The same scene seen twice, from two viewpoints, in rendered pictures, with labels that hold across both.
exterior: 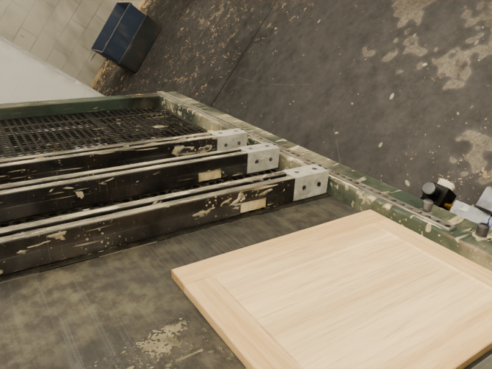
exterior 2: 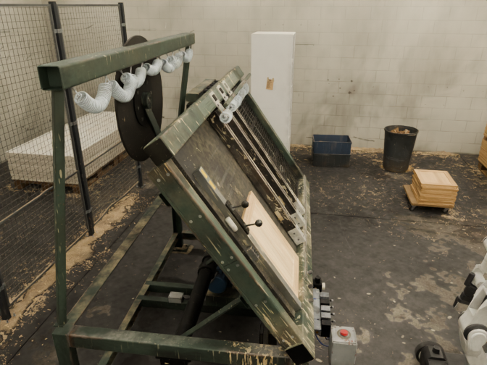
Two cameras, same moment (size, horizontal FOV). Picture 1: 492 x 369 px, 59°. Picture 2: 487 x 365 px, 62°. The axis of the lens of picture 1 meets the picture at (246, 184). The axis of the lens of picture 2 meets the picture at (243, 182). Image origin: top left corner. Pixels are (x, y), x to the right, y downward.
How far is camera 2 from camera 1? 173 cm
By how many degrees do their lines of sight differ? 18
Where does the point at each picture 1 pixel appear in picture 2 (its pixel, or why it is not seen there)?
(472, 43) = (417, 317)
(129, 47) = (325, 154)
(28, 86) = (273, 114)
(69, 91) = (281, 135)
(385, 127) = (349, 297)
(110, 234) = (250, 171)
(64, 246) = (242, 160)
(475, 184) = not seen: hidden behind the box
